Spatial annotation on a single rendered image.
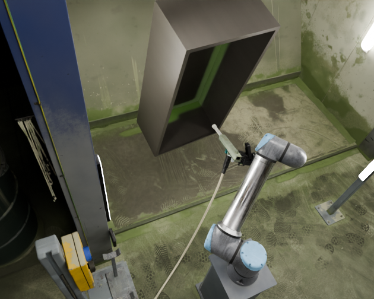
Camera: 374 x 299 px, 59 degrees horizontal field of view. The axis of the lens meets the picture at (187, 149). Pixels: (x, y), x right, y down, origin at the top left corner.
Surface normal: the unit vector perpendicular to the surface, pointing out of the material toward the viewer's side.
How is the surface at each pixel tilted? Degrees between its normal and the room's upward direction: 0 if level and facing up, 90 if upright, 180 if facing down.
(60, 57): 90
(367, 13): 90
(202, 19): 12
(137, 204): 0
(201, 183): 0
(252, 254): 5
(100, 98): 57
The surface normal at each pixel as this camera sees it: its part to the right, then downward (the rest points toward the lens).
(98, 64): 0.40, 0.30
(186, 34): 0.21, -0.44
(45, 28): 0.41, 0.75
